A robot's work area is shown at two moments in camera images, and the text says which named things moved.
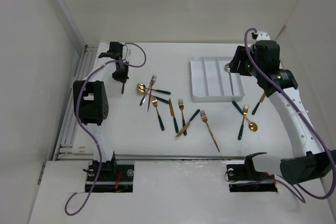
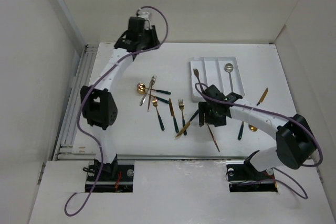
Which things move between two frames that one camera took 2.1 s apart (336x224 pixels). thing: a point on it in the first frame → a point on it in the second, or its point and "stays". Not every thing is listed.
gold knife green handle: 256,106 stays
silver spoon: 227,68 stays
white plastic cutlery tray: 210,82 stays
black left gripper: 122,78 → 155,43
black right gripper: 239,55 → 203,107
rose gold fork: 204,118 stays
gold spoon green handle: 141,89 stays
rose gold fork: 123,88 → 196,73
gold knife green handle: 188,124 stays
